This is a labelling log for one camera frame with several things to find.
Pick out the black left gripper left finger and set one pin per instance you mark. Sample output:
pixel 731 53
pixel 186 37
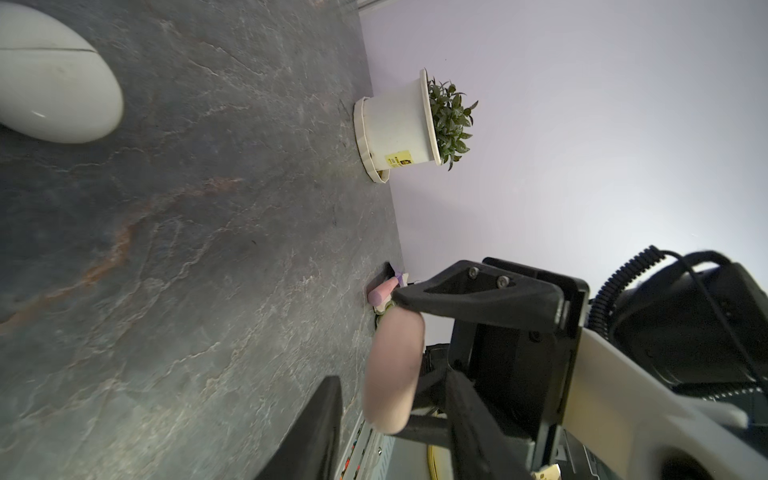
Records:
pixel 310 448

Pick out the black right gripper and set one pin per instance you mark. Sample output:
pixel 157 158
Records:
pixel 514 337

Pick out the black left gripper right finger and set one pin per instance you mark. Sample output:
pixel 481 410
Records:
pixel 478 446

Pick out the pink earbud charging case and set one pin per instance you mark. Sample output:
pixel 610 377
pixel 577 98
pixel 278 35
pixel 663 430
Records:
pixel 393 369

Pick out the white earbud charging case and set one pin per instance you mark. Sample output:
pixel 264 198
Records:
pixel 55 86

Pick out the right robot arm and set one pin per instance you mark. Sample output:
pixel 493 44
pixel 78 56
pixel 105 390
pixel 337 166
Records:
pixel 697 323

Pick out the purple pink garden trowel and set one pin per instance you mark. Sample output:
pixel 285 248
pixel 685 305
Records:
pixel 382 293

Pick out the potted green plant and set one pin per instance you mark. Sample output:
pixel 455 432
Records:
pixel 422 121

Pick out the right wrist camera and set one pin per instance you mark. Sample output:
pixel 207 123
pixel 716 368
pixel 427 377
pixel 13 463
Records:
pixel 639 428

